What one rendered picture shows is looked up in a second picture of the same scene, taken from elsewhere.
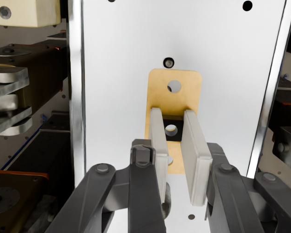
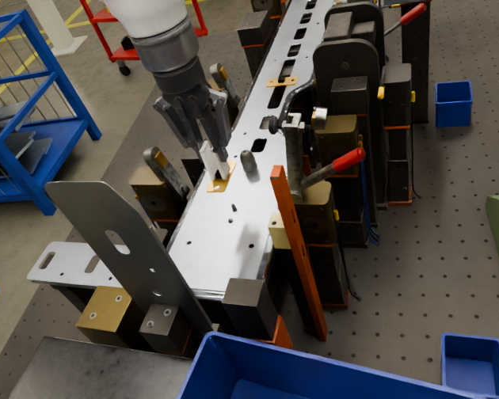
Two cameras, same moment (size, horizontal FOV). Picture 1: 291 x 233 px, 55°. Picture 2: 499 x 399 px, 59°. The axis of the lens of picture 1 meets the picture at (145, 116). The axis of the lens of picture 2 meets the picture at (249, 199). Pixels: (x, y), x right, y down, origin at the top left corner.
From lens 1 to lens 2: 0.66 m
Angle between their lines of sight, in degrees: 30
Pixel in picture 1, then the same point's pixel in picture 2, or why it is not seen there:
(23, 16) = (276, 215)
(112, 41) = (256, 228)
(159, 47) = (233, 226)
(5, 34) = (401, 308)
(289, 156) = (181, 184)
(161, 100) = (222, 183)
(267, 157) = not seen: hidden behind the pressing
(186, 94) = (212, 184)
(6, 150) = (417, 217)
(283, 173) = not seen: hidden behind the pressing
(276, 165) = not seen: hidden behind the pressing
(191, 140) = (207, 160)
